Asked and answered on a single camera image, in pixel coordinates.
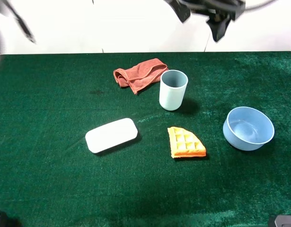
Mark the white rectangular case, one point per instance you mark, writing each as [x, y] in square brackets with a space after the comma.
[110, 135]

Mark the brown folded cloth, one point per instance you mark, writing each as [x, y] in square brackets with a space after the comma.
[141, 75]

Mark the light blue bowl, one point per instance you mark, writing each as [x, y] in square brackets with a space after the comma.
[247, 129]

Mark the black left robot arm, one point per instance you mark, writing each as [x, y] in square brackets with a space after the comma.
[20, 21]

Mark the orange waffle piece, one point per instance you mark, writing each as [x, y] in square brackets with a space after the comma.
[184, 144]

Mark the pale blue cup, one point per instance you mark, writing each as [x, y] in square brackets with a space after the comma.
[173, 84]

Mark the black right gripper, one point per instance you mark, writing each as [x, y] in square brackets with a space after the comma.
[219, 12]

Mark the dark green table mat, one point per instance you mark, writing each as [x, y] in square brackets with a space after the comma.
[49, 178]

